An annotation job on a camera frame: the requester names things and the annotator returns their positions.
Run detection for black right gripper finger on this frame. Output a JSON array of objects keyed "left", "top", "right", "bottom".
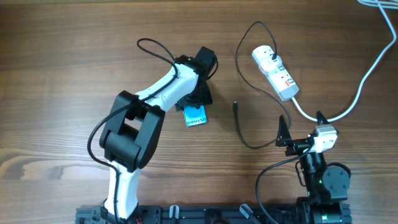
[
  {"left": 275, "top": 115, "right": 292, "bottom": 147},
  {"left": 316, "top": 111, "right": 330, "bottom": 125}
]

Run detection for blue-screen Galaxy S25 smartphone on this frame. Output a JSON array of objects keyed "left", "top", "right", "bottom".
[{"left": 183, "top": 106, "right": 208, "bottom": 127}]

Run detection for black USB-C charging cable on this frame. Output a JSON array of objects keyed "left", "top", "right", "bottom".
[{"left": 233, "top": 21, "right": 292, "bottom": 150}]

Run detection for white power strip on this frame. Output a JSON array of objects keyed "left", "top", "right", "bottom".
[{"left": 252, "top": 45, "right": 299, "bottom": 101}]

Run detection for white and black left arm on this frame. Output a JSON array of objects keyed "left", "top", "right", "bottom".
[{"left": 99, "top": 47, "right": 217, "bottom": 223}]

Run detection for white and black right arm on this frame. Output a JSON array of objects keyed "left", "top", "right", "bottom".
[{"left": 276, "top": 111, "right": 352, "bottom": 223}]

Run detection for white USB charger plug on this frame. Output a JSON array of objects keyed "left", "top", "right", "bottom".
[{"left": 259, "top": 56, "right": 282, "bottom": 72}]

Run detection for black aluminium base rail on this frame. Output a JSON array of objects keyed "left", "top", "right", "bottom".
[{"left": 74, "top": 203, "right": 352, "bottom": 224}]

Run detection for white power strip cord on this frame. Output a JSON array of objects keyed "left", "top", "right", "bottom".
[{"left": 291, "top": 0, "right": 398, "bottom": 123}]

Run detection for white cables at corner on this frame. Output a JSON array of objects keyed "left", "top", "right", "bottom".
[{"left": 356, "top": 0, "right": 398, "bottom": 10}]

